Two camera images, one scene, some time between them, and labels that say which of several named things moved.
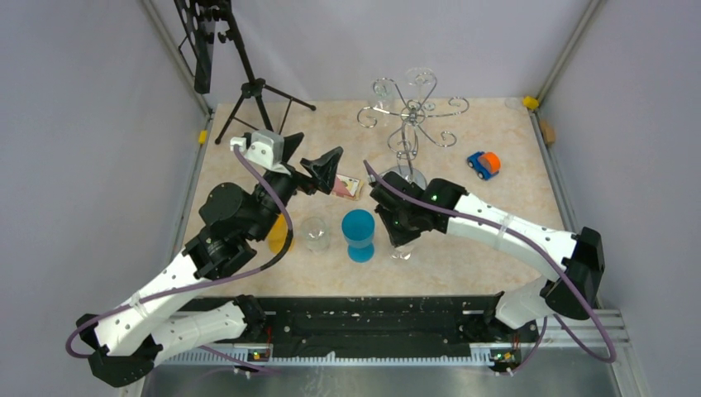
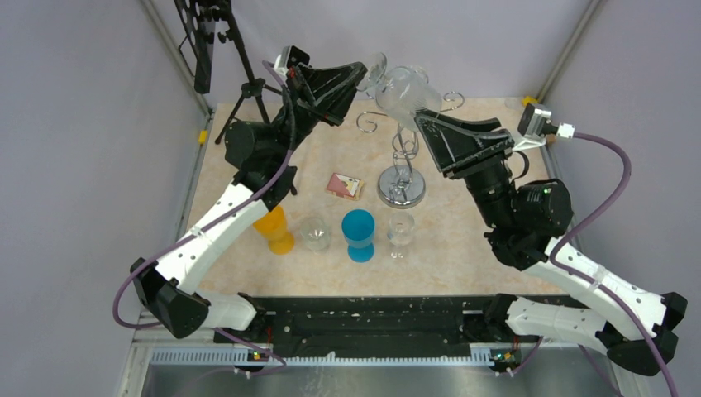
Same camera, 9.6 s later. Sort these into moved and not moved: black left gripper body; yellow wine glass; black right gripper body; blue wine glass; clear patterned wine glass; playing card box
Moved: black left gripper body; black right gripper body
Not moved: clear patterned wine glass; playing card box; yellow wine glass; blue wine glass
